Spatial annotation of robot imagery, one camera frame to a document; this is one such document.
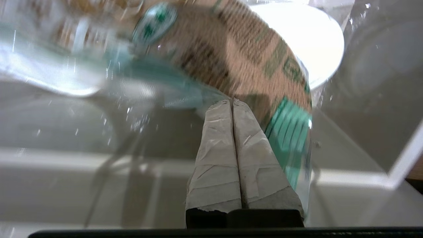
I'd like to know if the white slipper in clear wrap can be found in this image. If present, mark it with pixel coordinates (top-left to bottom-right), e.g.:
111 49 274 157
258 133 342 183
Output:
250 2 345 90

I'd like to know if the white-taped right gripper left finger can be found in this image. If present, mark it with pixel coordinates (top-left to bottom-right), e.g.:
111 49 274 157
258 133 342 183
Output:
185 99 243 214

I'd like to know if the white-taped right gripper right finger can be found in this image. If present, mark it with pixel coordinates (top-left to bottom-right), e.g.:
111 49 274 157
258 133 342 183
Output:
232 99 304 220

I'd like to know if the green printed snack bag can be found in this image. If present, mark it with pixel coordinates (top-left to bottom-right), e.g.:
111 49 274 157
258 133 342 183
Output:
0 0 314 215

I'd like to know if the glossy white drawer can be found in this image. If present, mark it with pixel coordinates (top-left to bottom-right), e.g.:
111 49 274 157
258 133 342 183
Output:
0 0 423 228

